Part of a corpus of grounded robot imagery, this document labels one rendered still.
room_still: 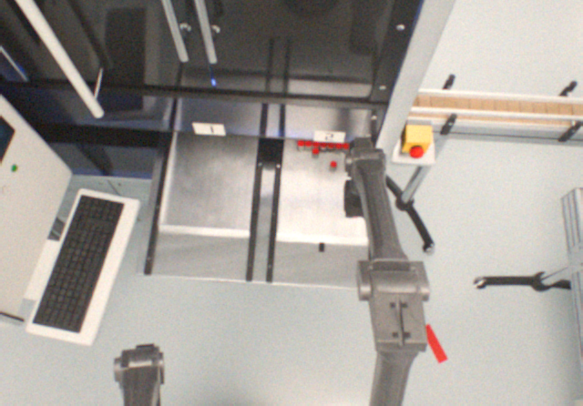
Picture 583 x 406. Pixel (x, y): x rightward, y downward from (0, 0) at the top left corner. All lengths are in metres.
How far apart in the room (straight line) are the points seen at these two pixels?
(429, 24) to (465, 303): 1.62
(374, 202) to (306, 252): 0.57
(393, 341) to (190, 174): 0.99
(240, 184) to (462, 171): 1.38
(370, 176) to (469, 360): 1.53
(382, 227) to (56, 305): 1.05
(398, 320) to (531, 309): 1.81
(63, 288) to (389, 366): 1.09
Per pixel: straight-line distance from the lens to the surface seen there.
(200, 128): 1.58
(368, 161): 1.15
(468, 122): 1.76
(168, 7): 1.07
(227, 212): 1.61
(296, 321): 2.42
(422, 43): 1.20
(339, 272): 1.56
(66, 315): 1.71
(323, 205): 1.62
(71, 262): 1.74
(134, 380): 1.02
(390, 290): 0.88
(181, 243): 1.61
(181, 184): 1.67
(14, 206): 1.61
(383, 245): 0.94
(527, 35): 3.26
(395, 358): 0.88
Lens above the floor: 2.40
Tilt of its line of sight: 69 degrees down
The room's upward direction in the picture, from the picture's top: straight up
